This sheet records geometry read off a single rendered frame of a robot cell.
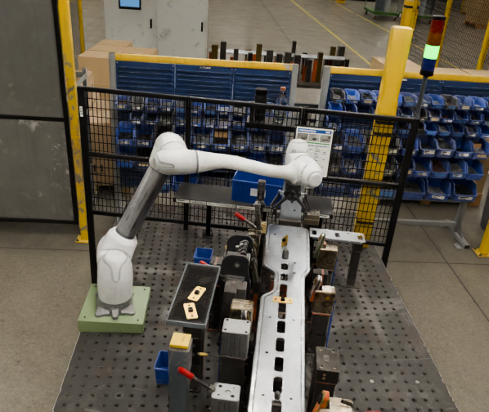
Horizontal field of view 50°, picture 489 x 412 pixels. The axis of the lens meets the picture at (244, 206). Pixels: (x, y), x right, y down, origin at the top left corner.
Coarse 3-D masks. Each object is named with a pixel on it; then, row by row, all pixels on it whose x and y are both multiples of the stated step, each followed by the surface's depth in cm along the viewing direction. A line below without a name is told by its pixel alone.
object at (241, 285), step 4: (228, 280) 217; (232, 280) 217; (236, 280) 217; (240, 280) 217; (228, 284) 214; (232, 284) 214; (236, 284) 214; (240, 284) 214; (244, 284) 214; (224, 288) 212; (240, 288) 212; (244, 288) 212; (240, 292) 212; (244, 292) 212; (236, 296) 213; (240, 296) 213; (244, 296) 213
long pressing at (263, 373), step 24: (288, 240) 264; (264, 264) 243; (288, 264) 245; (288, 288) 228; (264, 312) 211; (288, 312) 212; (264, 336) 199; (288, 336) 200; (264, 360) 187; (288, 360) 188; (264, 384) 177; (288, 384) 178; (264, 408) 168; (288, 408) 168
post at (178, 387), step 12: (168, 348) 169; (180, 348) 170; (168, 360) 171; (180, 360) 170; (168, 372) 173; (180, 384) 176; (168, 396) 180; (180, 396) 178; (168, 408) 182; (180, 408) 181
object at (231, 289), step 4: (228, 288) 208; (232, 288) 208; (236, 288) 209; (224, 292) 206; (228, 292) 206; (232, 292) 206; (236, 292) 210; (224, 296) 207; (228, 296) 207; (232, 296) 206; (224, 300) 208; (228, 300) 208; (224, 304) 209; (228, 304) 209; (224, 308) 210; (228, 308) 210; (224, 312) 211; (228, 312) 211; (224, 316) 212; (228, 316) 212
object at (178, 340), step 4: (176, 336) 172; (180, 336) 172; (184, 336) 172; (188, 336) 172; (172, 340) 170; (176, 340) 170; (180, 340) 170; (184, 340) 170; (188, 340) 170; (172, 344) 168; (176, 344) 168; (180, 344) 168; (184, 344) 168; (188, 344) 169
